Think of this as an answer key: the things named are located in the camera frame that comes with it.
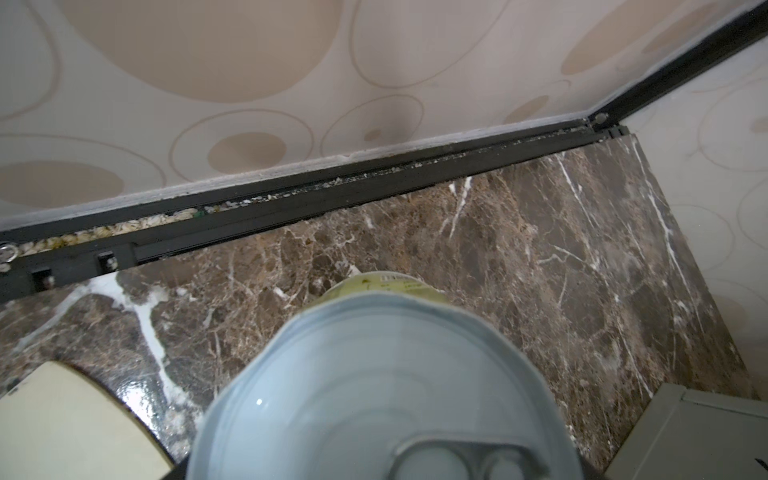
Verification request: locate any grey metal cabinet box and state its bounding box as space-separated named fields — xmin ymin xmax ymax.
xmin=605 ymin=383 xmax=767 ymax=479

